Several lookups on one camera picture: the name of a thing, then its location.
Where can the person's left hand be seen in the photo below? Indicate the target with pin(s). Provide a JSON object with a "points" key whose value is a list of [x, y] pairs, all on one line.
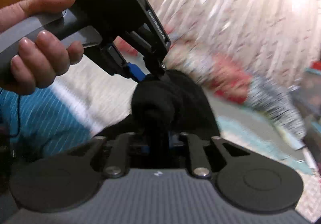
{"points": [[37, 63]]}

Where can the blue grey patterned blanket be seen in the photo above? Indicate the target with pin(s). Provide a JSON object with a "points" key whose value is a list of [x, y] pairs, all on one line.
{"points": [[274, 101]]}

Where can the floral beige curtain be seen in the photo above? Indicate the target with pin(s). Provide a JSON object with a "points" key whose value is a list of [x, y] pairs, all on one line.
{"points": [[276, 38]]}

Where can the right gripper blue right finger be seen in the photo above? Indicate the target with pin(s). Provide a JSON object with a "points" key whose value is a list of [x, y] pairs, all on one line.
{"points": [[175, 140]]}

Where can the red floral pillow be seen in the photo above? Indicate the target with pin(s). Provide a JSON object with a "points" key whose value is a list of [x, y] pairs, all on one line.
{"points": [[208, 68]]}

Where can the chevron patterned bedspread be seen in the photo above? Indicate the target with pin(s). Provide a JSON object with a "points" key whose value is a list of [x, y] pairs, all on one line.
{"points": [[86, 99]]}

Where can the black pants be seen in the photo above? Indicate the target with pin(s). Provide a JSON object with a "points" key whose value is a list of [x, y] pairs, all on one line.
{"points": [[159, 107]]}

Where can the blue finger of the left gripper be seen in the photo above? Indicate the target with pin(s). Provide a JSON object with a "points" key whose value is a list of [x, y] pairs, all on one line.
{"points": [[136, 74]]}

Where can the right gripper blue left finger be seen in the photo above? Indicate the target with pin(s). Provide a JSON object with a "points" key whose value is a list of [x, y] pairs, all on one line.
{"points": [[145, 147]]}

